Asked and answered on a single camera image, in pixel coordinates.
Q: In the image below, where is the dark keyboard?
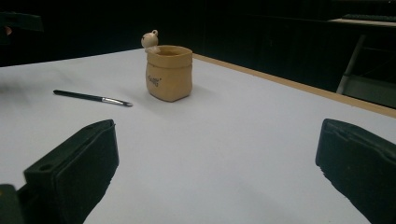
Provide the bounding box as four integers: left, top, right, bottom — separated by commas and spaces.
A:
341, 13, 396, 22

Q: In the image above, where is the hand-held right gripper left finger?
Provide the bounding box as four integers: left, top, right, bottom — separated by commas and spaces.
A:
17, 119, 120, 224

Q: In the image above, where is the black makeup brush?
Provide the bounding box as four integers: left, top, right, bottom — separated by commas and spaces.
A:
52, 89, 134, 108

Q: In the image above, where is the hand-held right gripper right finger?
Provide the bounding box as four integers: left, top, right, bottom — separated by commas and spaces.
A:
315, 118, 396, 224

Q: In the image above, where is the light wooden desk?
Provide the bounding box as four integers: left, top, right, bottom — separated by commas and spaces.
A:
328, 18, 396, 28

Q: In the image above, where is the tan bear pen holder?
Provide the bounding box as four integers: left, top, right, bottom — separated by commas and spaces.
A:
140, 29, 193, 103

